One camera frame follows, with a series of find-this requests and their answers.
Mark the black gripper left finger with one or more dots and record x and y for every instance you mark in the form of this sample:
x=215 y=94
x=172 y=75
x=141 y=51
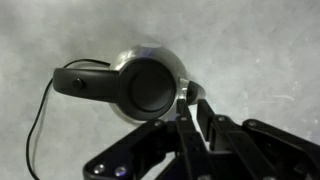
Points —
x=190 y=150

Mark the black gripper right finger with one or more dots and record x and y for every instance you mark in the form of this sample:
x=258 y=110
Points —
x=246 y=150

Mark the black round kettle lid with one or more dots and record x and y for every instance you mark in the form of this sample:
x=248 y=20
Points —
x=150 y=90

